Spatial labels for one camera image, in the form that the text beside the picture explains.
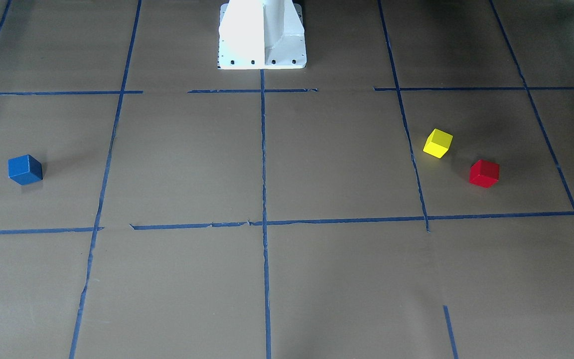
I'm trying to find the blue wooden cube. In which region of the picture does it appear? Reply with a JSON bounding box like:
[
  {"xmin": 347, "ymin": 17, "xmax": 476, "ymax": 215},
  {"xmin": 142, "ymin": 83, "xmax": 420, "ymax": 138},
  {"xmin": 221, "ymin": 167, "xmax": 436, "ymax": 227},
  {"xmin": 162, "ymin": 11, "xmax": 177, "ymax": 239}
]
[{"xmin": 7, "ymin": 154, "xmax": 43, "ymax": 185}]

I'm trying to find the yellow wooden cube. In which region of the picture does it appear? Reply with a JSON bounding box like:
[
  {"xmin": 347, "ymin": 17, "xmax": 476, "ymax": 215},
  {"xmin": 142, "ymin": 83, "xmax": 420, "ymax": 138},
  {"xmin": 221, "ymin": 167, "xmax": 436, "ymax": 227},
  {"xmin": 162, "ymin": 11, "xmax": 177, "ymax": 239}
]
[{"xmin": 422, "ymin": 129, "xmax": 453, "ymax": 159}]

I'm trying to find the red wooden cube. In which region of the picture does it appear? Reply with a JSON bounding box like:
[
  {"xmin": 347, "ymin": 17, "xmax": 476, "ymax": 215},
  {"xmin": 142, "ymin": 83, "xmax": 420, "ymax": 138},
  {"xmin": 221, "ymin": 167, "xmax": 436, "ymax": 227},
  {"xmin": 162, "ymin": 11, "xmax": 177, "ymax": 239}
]
[{"xmin": 469, "ymin": 159, "xmax": 500, "ymax": 188}]

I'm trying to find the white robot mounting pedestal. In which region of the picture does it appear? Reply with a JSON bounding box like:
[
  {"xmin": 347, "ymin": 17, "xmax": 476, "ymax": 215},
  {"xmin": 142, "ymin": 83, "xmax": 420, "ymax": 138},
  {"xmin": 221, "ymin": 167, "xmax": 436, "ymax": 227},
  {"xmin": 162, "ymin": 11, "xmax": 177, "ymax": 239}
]
[{"xmin": 217, "ymin": 0, "xmax": 307, "ymax": 70}]

